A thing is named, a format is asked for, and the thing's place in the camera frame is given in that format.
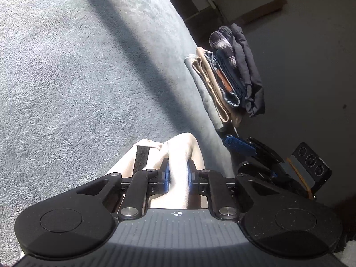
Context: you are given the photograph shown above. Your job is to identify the folded grey cloth bottom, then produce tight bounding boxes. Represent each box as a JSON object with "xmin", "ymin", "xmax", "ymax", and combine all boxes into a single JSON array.
[{"xmin": 184, "ymin": 54, "xmax": 225, "ymax": 132}]

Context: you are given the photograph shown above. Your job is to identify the white side shelf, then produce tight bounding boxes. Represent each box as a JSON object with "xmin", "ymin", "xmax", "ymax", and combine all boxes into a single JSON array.
[{"xmin": 170, "ymin": 0, "xmax": 221, "ymax": 29}]

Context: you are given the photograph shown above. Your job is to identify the grey fleece bed blanket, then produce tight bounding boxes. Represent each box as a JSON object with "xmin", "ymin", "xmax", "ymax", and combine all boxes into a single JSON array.
[{"xmin": 1, "ymin": 0, "xmax": 232, "ymax": 264}]

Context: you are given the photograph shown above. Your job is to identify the plaid folded garment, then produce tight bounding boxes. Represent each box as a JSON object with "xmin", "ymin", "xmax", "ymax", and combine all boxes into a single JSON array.
[{"xmin": 209, "ymin": 31, "xmax": 238, "ymax": 73}]

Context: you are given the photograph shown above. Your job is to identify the wooden plank against wall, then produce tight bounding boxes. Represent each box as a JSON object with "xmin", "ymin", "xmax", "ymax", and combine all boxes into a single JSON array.
[{"xmin": 235, "ymin": 0, "xmax": 288, "ymax": 26}]

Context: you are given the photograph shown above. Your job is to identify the beige hoodie sweatshirt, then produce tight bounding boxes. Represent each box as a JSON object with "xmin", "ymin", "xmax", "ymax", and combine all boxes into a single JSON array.
[{"xmin": 108, "ymin": 133, "xmax": 205, "ymax": 210}]

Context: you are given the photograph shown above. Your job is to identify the folded blue jeans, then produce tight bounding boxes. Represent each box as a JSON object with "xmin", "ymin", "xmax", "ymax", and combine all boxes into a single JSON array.
[{"xmin": 207, "ymin": 52, "xmax": 246, "ymax": 109}]

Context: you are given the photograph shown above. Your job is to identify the dark folded garment on top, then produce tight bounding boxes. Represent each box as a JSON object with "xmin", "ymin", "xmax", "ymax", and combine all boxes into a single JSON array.
[{"xmin": 219, "ymin": 24, "xmax": 265, "ymax": 117}]

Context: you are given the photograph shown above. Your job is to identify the folded beige trousers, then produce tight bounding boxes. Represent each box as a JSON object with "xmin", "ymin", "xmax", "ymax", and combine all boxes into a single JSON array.
[{"xmin": 192, "ymin": 47, "xmax": 243, "ymax": 127}]

